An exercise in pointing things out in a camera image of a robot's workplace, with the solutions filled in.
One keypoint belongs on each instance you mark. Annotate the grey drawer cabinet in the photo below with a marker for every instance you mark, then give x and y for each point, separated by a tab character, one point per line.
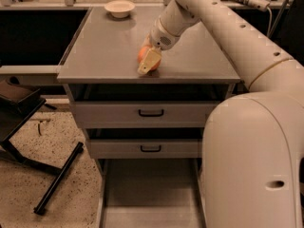
102	66

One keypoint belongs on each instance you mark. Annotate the black stand left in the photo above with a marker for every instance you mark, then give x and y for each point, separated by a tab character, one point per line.
18	103

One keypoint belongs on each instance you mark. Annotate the grey middle drawer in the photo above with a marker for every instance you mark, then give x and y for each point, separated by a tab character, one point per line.
143	149

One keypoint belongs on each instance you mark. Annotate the grey drawer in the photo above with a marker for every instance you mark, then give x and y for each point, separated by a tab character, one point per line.
141	114
143	149
150	193

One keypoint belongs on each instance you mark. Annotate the white bowl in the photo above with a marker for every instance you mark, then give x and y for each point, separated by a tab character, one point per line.
119	8

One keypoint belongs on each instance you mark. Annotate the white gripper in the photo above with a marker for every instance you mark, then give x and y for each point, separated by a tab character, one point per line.
161	38

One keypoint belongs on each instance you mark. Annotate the orange fruit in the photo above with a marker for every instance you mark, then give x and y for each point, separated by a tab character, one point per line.
143	55

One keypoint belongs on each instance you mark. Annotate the grey top drawer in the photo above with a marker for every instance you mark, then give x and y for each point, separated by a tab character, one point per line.
141	114

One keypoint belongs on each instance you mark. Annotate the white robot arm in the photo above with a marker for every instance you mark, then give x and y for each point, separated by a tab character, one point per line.
253	143

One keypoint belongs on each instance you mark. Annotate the grey bottom drawer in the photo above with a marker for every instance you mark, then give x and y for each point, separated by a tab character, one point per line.
150	193

